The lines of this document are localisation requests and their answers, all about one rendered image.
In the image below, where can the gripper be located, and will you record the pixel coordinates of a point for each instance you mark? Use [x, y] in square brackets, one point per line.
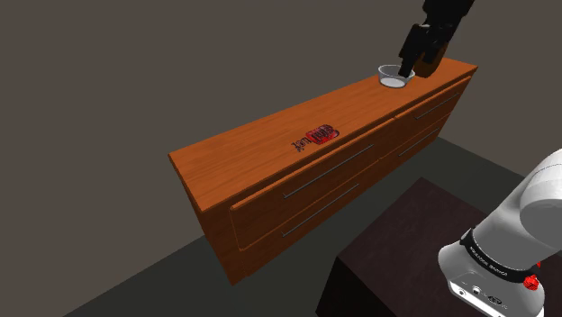
[445, 15]

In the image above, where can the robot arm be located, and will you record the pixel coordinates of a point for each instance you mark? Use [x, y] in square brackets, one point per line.
[505, 228]

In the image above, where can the clear glass bowl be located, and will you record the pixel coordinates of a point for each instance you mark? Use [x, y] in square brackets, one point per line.
[390, 81]

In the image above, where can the red and black flat thing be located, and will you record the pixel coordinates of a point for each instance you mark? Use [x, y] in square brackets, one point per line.
[322, 134]

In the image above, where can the orange wooden chest of drawers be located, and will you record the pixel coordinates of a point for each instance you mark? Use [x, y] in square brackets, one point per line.
[263, 145]

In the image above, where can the dark robot stand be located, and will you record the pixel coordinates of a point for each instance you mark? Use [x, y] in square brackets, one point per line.
[395, 246]

